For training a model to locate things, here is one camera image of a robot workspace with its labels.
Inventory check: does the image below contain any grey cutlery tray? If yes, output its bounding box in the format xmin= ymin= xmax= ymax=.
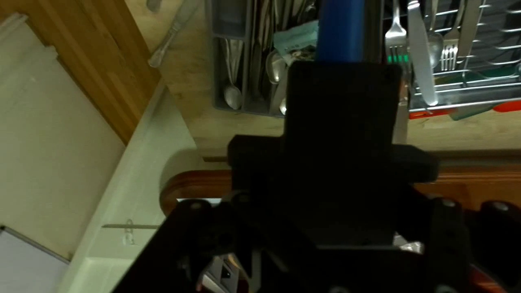
xmin=208 ymin=0 xmax=322 ymax=117

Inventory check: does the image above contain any grey dish drying rack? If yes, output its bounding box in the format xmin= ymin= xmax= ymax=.
xmin=405 ymin=0 xmax=521 ymax=114

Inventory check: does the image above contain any blue serving spoon black handle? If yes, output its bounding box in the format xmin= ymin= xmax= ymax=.
xmin=283 ymin=0 xmax=405 ymax=249

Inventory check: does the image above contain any light wood kitchen island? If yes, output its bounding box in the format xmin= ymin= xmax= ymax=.
xmin=122 ymin=0 xmax=521 ymax=164

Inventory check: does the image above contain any dark wooden dining table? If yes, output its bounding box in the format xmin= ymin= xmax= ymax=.
xmin=158 ymin=161 xmax=521 ymax=218

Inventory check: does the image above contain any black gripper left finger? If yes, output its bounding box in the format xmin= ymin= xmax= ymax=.
xmin=112 ymin=135 xmax=290 ymax=293

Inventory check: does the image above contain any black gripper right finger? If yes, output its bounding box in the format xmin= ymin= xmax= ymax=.
xmin=400 ymin=143 xmax=521 ymax=293

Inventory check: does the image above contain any silver fork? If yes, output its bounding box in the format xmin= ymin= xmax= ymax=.
xmin=438 ymin=15 xmax=461 ymax=73
xmin=383 ymin=0 xmax=410 ymax=65

